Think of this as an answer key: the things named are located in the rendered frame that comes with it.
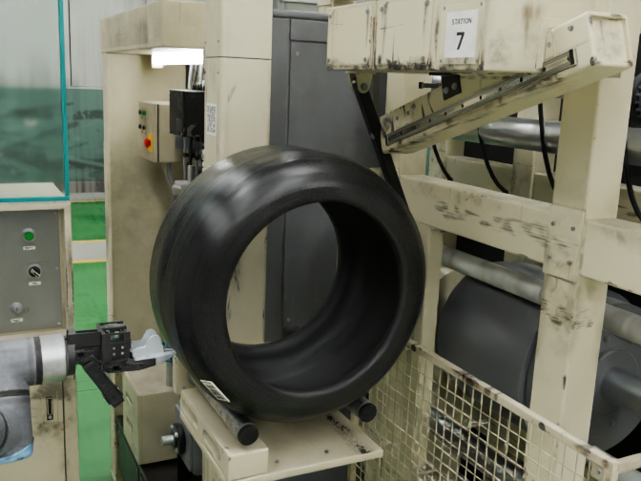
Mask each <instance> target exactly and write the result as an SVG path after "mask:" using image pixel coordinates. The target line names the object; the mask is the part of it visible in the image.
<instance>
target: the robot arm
mask: <svg viewBox="0 0 641 481"><path fill-rule="evenodd" d="M104 324H106V325H104ZM66 336H67V338H66V339H64V336H63V335H62V334H54V335H45V336H38V337H28V338H18V339H7V340H0V465H3V464H8V463H12V462H16V461H19V460H24V459H27V458H29V457H30V456H31V455H32V453H33V442H34V438H33V436H32V424H31V398H30V386H37V385H45V384H52V383H60V382H65V381H66V379H67V376H71V375H75V370H76V365H81V366H82V368H83V369H84V370H85V372H86V373H87V374H88V375H89V377H90V378H91V379H92V381H93V382H94V383H95V385H96V386H97V387H98V388H99V390H100V391H101V392H102V393H101V394H102V396H103V397H104V400H105V401H106V402H107V403H108V404H109V405H112V406H113V407H114V408H116V407H117V406H119V405H120V404H121V403H123V402H124V401H125V400H124V398H123V393H122V391H121V388H120V387H118V386H117V385H116V384H114V383H113V382H112V381H111V380H110V378H109V377H108V376H107V375H106V373H105V372H107V373H120V372H125V371H136V370H141V369H145V368H148V367H151V366H155V365H158V364H160V363H162V362H164V361H166V360H168V359H169V358H171V357H173V356H174V355H176V352H175V350H174V349H172V348H163V346H162V342H161V339H160V337H159V336H158V335H156V332H155V330H153V329H147V330H146V331H145V333H144V335H143V337H142V339H141V340H139V341H132V342H131V331H127V326H126V325H125V324H123V321H116V322H106V323H96V329H86V330H76V331H74V329H73V328H66ZM129 358H130V359H129Z"/></svg>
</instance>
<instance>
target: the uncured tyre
mask: <svg viewBox="0 0 641 481"><path fill-rule="evenodd" d="M316 202H318V203H319V204H320V205H321V206H322V208H323V209H324V210H325V212H326V213H327V215H328V217H329V219H330V220H331V222H332V224H333V227H334V230H335V233H336V237H337V242H338V252H339V256H338V267H337V273H336V277H335V280H334V283H333V285H332V288H331V290H330V292H329V294H328V296H327V298H326V300H325V302H324V303H323V305H322V306H321V308H320V309H319V311H318V312H317V313H316V314H315V315H314V317H313V318H312V319H311V320H310V321H309V322H307V323H306V324H305V325H304V326H302V327H301V328H300V329H298V330H297V331H295V332H294V333H292V334H290V335H288V336H286V337H284V338H282V339H279V340H276V341H274V342H270V343H265V344H258V345H247V344H239V343H235V342H231V340H230V336H229V332H228V327H227V320H226V303H227V295H228V290H229V285H230V282H231V279H232V276H233V273H234V271H235V268H236V266H237V264H238V261H239V259H240V257H241V256H242V254H243V252H244V251H245V249H246V248H247V246H248V245H249V244H250V242H251V241H252V240H253V239H254V237H255V236H256V235H257V234H258V233H259V232H260V231H261V230H262V229H263V228H264V227H265V226H267V225H268V224H269V223H270V222H272V221H273V220H275V219H276V218H278V217H279V216H281V215H283V214H285V213H286V212H288V211H291V210H293V209H295V208H298V207H301V206H303V205H306V204H310V203H316ZM424 287H425V258H424V247H423V243H422V239H421V235H420V232H419V229H418V226H417V224H416V221H415V220H414V218H413V216H412V214H411V212H410V211H409V209H408V207H407V206H406V204H405V203H404V201H403V199H402V198H401V197H400V196H399V194H398V193H397V192H396V191H395V190H394V189H393V188H392V187H391V186H390V185H389V184H388V183H387V182H386V181H385V180H384V179H383V178H381V177H380V176H379V175H378V174H376V173H375V172H374V171H372V170H371V169H369V168H368V167H366V166H364V165H362V164H360V163H358V162H357V161H355V160H353V159H350V158H347V157H342V156H338V155H334V154H329V153H325V152H321V151H317V150H313V149H308V148H304V147H300V146H294V145H265V146H258V147H254V148H250V149H247V150H243V151H240V152H238V153H235V154H233V155H230V156H228V157H226V158H224V159H222V160H220V161H219V162H217V163H215V164H214V165H212V166H211V167H209V168H208V169H206V170H205V171H204V172H202V173H201V174H200V175H198V176H197V177H196V178H195V179H194V180H193V181H192V182H191V183H190V184H189V185H188V186H187V187H186V188H185V189H184V190H183V191H182V192H181V193H180V195H179V196H178V197H177V198H176V200H175V202H174V203H173V204H172V206H171V208H170V209H169V211H168V213H167V214H166V216H165V218H164V220H163V222H162V223H161V226H160V228H159V230H158V233H157V236H156V239H155V245H154V249H153V254H152V258H151V265H150V296H151V303H152V308H153V311H154V315H155V320H156V323H157V326H158V328H159V330H160V332H161V334H162V336H163V338H164V340H165V342H166V343H167V345H168V346H169V348H172V349H174V350H175V352H176V356H177V358H178V359H179V361H180V362H181V363H182V364H183V365H184V367H185V368H186V369H187V370H188V372H189V373H190V374H191V376H192V377H193V378H194V379H195V381H196V382H197V383H198V384H199V386H200V387H201V388H202V389H203V390H204V391H205V392H207V393H208V394H209V395H210V396H211V397H212V398H214V399H215V400H216V401H218V402H219V403H221V404H222V405H224V406H226V407H227V408H229V409H232V410H234V411H236V412H239V413H241V414H244V415H247V416H250V417H253V418H256V419H259V420H264V421H269V422H280V423H291V422H301V421H307V420H312V419H316V418H319V417H322V416H325V415H328V414H330V413H333V412H335V411H337V410H339V409H341V408H344V407H346V406H348V405H350V404H351V403H353V402H355V401H356V400H358V399H359V398H361V397H362V396H363V395H364V394H365V393H366V392H368V391H369V390H370V389H371V388H372V387H374V386H375V385H376V384H377V383H378V382H379V381H380V380H381V379H382V378H383V377H384V376H385V374H386V373H387V372H388V371H389V370H390V369H391V367H392V366H393V365H394V364H395V363H396V362H397V360H398V359H399V357H400V356H401V354H402V353H403V350H404V349H405V347H406V345H407V343H408V341H409V339H410V337H411V335H412V333H413V331H414V328H415V326H416V323H417V321H418V318H419V315H420V312H421V308H422V304H423V299H424ZM200 380H203V381H208V382H212V383H213V384H214V385H215V386H216V387H217V388H218V389H219V390H220V391H221V392H222V393H223V395H224V396H225V397H226V398H227V399H228V400H229V401H230V402H225V401H220V400H218V399H217V398H216V397H215V396H214V395H213V394H212V393H211V391H210V390H209V389H208V388H207V387H206V386H205V385H203V384H202V383H201V382H200Z"/></svg>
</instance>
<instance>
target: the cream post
mask: <svg viewBox="0 0 641 481"><path fill-rule="evenodd" d="M272 17H273V0H205V41H204V44H205V57H206V58H205V72H204V73H205V109H204V171H205V170H206V169H208V166H210V167H211V166H212V165H214V164H215V163H217V162H219V161H220V160H222V159H224V158H226V157H228V156H230V155H233V154H235V153H238V152H240V151H243V150H247V149H250V148H254V147H258V146H265V145H269V133H270V93H271V55H272ZM207 103H213V104H217V129H216V135H215V136H212V135H208V134H206V115H207ZM266 247H267V226H265V227H264V228H263V229H262V230H261V231H260V232H259V233H258V234H257V235H256V236H255V237H254V239H253V240H252V241H251V242H250V244H249V245H248V246H247V248H246V249H245V251H244V252H243V254H242V256H241V257H240V259H239V261H238V264H237V266H236V268H235V271H234V273H233V276H232V279H231V282H230V285H229V290H228V295H227V303H226V320H227V327H228V332H229V336H230V340H231V342H235V343H239V344H247V345H253V344H261V343H264V325H265V286H266ZM201 463H202V481H221V480H220V478H219V477H218V475H217V473H216V472H215V470H214V468H213V467H212V465H211V464H210V462H209V461H208V459H207V458H206V456H205V455H204V453H202V462H201Z"/></svg>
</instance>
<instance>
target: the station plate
mask: <svg viewBox="0 0 641 481"><path fill-rule="evenodd" d="M478 10H479V9H477V10H461V11H453V12H448V13H447V18H446V31H445V57H444V58H451V57H475V46H476V33H477V22H478Z"/></svg>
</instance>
